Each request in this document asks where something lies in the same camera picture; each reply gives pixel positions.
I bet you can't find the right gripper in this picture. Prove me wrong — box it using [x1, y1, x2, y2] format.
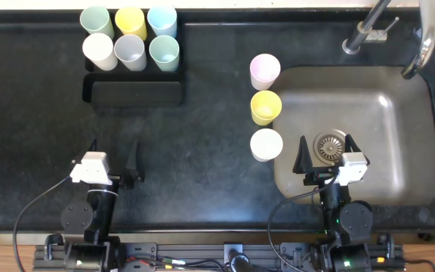
[292, 133, 363, 187]

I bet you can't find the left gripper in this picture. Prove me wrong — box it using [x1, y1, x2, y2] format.
[88, 138, 146, 190]

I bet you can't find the yellow cup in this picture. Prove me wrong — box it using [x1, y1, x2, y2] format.
[250, 90, 283, 127]
[114, 5, 148, 42]

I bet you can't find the pink cup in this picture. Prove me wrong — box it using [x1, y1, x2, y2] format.
[249, 53, 282, 91]

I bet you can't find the white cup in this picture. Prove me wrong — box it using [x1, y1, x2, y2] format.
[82, 32, 119, 72]
[249, 128, 284, 163]

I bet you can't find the black tray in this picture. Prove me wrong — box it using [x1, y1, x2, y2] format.
[82, 11, 187, 108]

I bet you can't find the steel sink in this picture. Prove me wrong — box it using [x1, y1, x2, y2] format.
[272, 66, 435, 207]

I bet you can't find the grey cup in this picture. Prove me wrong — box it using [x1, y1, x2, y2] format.
[113, 34, 148, 72]

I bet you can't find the steel tap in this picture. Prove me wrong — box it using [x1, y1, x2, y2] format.
[341, 0, 435, 81]

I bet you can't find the green cup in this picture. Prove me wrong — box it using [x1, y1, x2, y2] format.
[79, 5, 116, 40]
[148, 35, 180, 73]

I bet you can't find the blue cup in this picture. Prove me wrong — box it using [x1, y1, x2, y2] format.
[147, 5, 178, 39]

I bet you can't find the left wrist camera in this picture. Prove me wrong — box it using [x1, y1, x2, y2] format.
[69, 150, 113, 187]

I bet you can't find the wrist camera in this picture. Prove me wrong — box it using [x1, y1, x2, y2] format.
[336, 151, 369, 187]
[69, 150, 113, 187]

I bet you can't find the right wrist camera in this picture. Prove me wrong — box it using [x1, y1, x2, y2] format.
[336, 151, 369, 187]

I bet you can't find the black cable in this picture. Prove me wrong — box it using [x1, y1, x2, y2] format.
[267, 172, 341, 272]
[12, 175, 72, 272]

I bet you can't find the mounting rail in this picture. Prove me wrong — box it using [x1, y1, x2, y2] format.
[32, 233, 435, 272]

